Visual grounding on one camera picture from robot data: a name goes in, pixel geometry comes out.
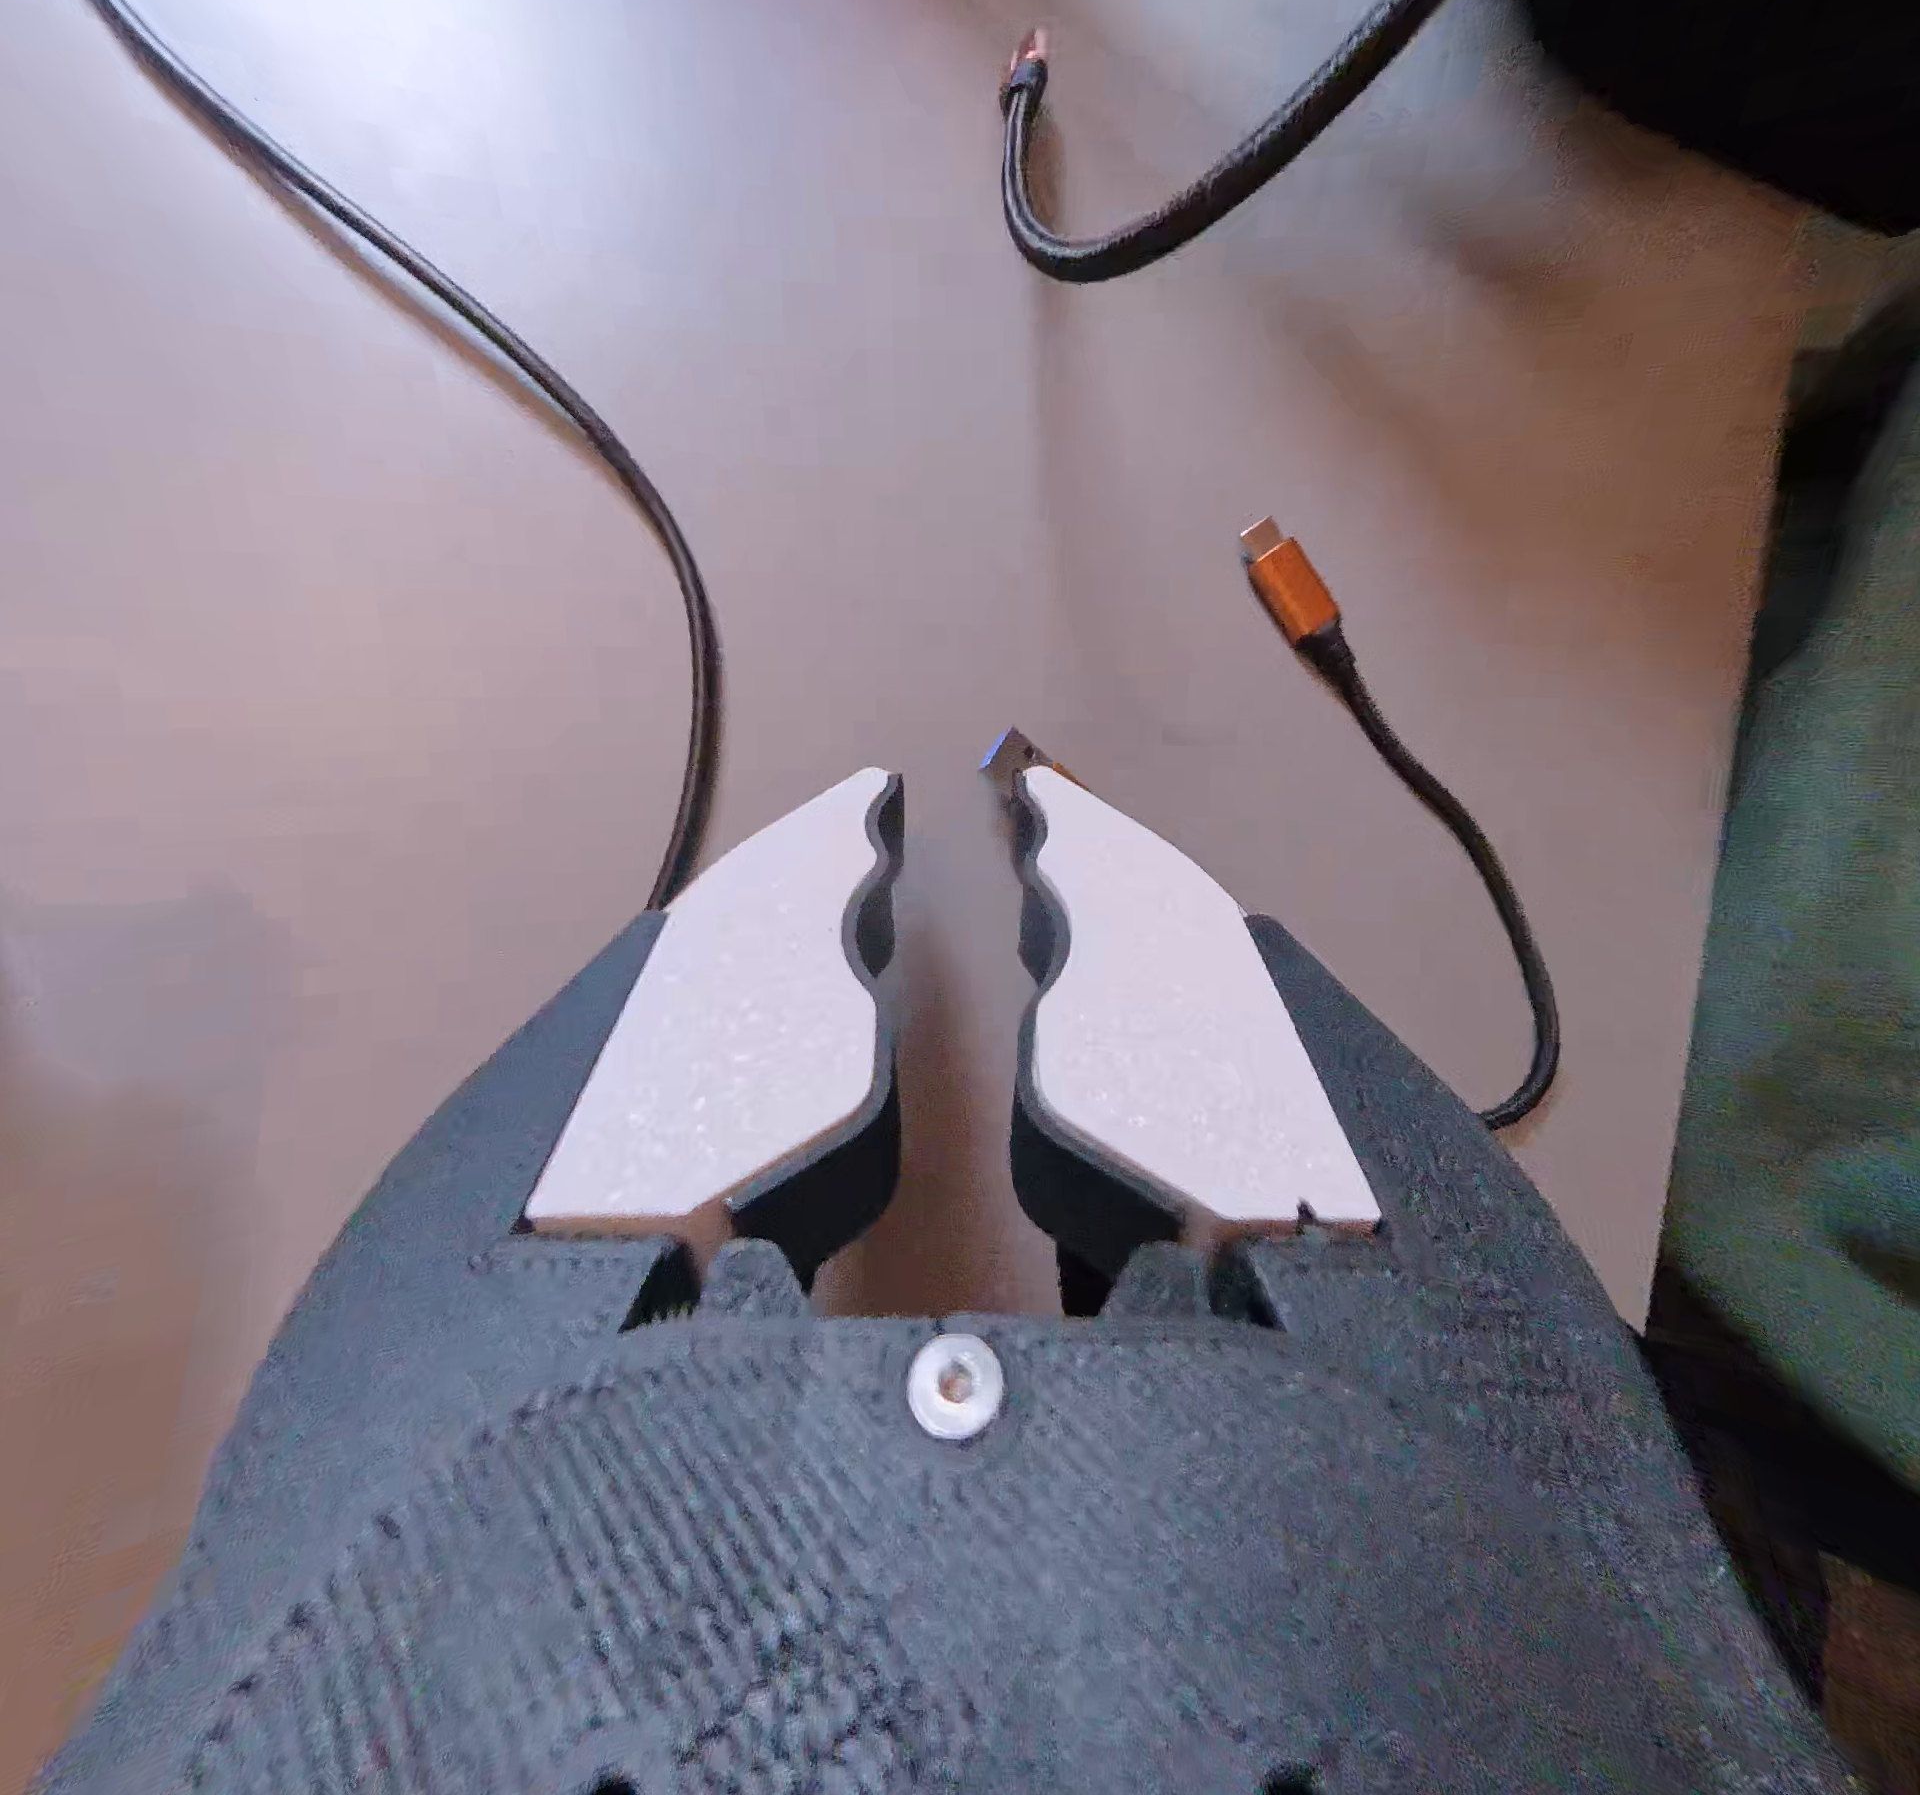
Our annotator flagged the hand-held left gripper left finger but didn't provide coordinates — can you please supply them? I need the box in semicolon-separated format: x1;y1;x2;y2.
521;769;909;1321

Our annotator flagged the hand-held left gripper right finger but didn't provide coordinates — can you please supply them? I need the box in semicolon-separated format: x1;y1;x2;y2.
1010;764;1382;1317

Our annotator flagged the orange plug braided cable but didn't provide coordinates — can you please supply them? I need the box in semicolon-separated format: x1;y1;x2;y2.
978;509;1562;1132
993;0;1516;286

